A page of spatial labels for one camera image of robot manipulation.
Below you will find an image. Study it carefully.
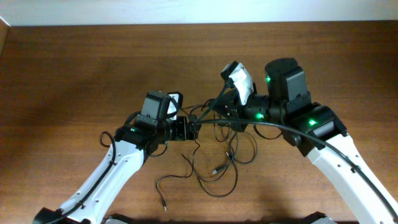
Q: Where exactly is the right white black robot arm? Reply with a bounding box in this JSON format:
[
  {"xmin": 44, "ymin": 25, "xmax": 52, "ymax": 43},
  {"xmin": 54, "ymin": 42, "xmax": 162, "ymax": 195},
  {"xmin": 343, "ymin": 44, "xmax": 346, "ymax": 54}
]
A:
[{"xmin": 213, "ymin": 58, "xmax": 397, "ymax": 223}]

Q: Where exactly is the black cable bundle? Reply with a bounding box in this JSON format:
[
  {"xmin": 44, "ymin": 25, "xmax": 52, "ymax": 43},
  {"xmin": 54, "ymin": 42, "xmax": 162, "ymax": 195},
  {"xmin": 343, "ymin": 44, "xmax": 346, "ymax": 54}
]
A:
[{"xmin": 154, "ymin": 105, "xmax": 231, "ymax": 212}]

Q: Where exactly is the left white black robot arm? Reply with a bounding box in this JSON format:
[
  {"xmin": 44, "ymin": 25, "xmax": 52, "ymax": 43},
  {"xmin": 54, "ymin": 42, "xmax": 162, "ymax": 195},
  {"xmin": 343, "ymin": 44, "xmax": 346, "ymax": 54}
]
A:
[{"xmin": 33, "ymin": 91, "xmax": 195, "ymax": 223}]

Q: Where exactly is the black usb cable silver plug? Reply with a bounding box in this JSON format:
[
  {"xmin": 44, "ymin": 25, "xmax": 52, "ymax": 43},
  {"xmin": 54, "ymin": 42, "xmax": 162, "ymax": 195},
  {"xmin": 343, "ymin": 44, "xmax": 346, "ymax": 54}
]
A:
[{"xmin": 186, "ymin": 99, "xmax": 259, "ymax": 198}]

